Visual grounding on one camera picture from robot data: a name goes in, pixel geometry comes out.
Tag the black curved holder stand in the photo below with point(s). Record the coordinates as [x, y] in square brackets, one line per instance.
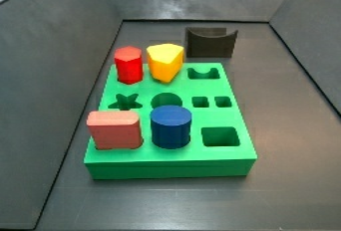
[209, 42]

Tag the yellow rounded prism block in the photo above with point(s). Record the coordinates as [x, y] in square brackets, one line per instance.
[165, 61]

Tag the blue cylinder block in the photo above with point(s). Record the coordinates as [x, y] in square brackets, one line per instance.
[170, 126]

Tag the red hexagonal prism block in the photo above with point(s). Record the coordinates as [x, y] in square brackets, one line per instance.
[128, 62]

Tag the pink rounded rectangular block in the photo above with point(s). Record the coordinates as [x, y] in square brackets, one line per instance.
[115, 129]

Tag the green shape sorter board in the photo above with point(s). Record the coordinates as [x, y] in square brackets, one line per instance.
[219, 150]

